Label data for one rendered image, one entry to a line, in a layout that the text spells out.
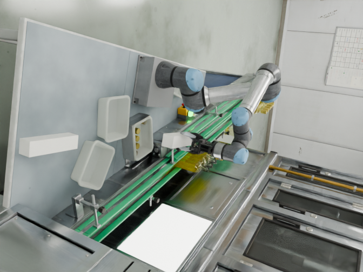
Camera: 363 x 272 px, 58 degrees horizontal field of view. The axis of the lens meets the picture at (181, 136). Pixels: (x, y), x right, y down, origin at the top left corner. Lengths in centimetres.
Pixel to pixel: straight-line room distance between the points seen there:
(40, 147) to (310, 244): 135
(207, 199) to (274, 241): 43
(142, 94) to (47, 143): 63
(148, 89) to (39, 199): 76
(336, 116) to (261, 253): 636
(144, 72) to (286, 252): 117
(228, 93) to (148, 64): 46
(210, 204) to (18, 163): 103
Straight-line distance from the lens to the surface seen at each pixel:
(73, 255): 119
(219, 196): 198
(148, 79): 178
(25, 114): 138
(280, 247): 179
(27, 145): 136
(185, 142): 168
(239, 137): 154
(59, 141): 143
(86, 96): 158
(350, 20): 746
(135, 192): 172
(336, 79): 765
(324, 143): 817
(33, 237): 130
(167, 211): 185
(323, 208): 212
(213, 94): 182
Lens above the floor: 185
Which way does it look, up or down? 27 degrees down
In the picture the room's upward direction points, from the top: 104 degrees clockwise
